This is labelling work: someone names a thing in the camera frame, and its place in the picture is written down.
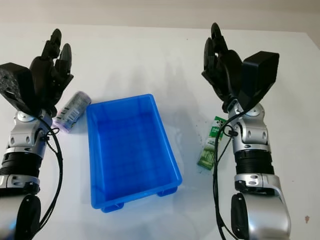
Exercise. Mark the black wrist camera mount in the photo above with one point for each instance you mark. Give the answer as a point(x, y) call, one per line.
point(260, 72)
point(15, 85)

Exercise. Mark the green white carton box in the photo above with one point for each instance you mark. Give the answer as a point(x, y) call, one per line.
point(209, 147)

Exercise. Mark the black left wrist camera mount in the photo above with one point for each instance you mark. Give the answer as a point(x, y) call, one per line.
point(15, 85)

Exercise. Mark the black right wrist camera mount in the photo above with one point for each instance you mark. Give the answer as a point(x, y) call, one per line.
point(260, 72)

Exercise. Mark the purple labelled can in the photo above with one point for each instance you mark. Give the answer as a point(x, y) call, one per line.
point(72, 110)

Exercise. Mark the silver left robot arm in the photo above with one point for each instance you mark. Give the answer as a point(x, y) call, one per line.
point(22, 140)

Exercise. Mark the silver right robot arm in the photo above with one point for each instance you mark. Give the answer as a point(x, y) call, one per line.
point(255, 160)

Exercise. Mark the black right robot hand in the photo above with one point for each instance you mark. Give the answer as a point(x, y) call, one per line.
point(225, 72)

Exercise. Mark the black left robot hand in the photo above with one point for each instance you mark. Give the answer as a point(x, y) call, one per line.
point(45, 75)

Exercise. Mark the blue plastic tray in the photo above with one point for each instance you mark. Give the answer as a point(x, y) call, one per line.
point(132, 150)

